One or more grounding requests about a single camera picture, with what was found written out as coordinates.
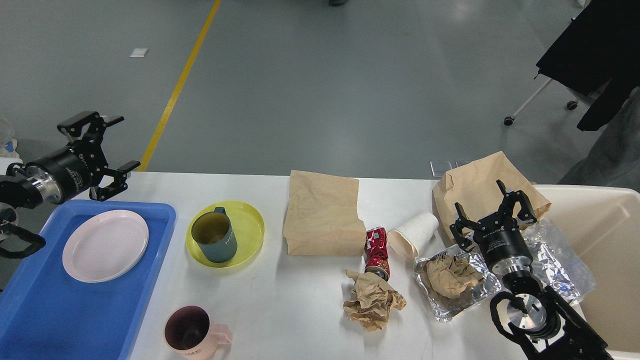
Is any pink round plate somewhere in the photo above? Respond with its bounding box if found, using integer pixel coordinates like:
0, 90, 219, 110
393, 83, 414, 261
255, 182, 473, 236
62, 209, 150, 283

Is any black shoe background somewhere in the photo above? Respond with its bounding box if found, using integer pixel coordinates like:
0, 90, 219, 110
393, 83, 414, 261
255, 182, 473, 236
327, 0, 349, 7

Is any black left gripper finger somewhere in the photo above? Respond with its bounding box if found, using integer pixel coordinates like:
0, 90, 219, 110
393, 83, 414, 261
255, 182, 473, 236
89, 161, 141, 202
57, 111, 125, 151

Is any beige plastic bin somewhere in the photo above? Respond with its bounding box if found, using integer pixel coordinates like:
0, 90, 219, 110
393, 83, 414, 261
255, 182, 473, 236
536, 184, 640, 360

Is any crumpled aluminium foil sheet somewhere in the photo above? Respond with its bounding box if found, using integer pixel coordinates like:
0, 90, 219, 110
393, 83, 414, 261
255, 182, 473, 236
522, 218, 597, 306

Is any white paper cup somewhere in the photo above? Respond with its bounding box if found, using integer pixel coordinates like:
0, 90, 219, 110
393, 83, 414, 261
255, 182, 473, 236
387, 211, 439, 262

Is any aluminium foil tray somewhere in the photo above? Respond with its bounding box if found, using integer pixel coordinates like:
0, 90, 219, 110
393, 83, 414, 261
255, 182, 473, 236
413, 244, 504, 322

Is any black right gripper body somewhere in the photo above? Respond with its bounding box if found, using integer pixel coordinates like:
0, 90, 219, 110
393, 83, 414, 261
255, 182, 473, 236
473, 212, 533, 277

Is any black jacket on chair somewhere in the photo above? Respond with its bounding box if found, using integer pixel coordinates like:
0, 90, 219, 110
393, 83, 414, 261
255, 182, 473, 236
536, 0, 640, 132

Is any blue plastic tray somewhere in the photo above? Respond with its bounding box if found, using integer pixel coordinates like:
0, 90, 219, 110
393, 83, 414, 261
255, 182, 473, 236
0, 199, 176, 360

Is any brown paper bag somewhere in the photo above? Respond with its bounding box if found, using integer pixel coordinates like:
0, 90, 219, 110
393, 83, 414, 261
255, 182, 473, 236
282, 170, 366, 256
432, 152, 551, 246

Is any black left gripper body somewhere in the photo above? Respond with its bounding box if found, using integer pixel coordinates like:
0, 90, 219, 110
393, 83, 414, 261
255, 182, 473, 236
25, 145, 108, 205

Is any crumpled brown paper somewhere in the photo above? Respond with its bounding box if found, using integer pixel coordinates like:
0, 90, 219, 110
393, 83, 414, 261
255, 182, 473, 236
342, 269, 407, 332

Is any crumpled paper ball in foil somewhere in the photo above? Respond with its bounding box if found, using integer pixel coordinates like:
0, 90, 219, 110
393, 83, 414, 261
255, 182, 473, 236
425, 254, 485, 299

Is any crushed red soda can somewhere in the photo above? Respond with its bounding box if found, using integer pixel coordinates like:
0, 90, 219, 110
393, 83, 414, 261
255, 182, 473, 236
365, 227, 390, 281

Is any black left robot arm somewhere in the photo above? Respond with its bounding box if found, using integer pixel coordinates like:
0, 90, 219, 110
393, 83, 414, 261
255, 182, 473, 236
0, 111, 141, 259

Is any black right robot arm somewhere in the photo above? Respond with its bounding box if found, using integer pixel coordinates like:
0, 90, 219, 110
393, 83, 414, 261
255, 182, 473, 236
450, 180, 611, 360

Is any grey trouser leg right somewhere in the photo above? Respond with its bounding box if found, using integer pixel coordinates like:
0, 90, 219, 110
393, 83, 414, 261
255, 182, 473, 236
558, 89, 640, 192

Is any pink ribbed mug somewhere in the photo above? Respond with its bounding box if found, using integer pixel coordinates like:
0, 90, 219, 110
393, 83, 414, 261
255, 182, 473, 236
162, 305, 233, 360

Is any dark teal mug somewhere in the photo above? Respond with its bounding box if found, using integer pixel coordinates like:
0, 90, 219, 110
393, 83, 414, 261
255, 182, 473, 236
190, 206, 238, 264

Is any clear plastic piece on floor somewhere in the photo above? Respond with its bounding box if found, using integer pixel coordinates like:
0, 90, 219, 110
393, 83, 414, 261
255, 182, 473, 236
429, 161, 470, 178

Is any yellow plastic plate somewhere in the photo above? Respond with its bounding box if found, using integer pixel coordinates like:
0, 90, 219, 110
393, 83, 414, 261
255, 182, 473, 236
185, 200, 265, 269

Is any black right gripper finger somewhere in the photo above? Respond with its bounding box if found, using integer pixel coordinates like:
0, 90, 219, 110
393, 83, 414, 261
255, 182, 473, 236
496, 179, 538, 231
449, 202, 482, 253

